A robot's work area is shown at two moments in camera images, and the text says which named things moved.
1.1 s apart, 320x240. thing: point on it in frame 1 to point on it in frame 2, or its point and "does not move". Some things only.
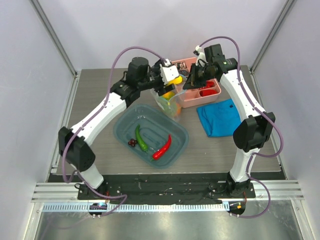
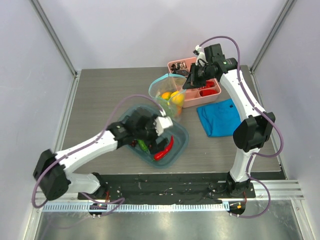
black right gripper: [195, 77] does not move
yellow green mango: [168, 95] does not move
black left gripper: [156, 69] to [154, 147]
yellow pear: [177, 80] to [177, 98]
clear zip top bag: [170, 102] does not move
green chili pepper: [143, 145] does not move
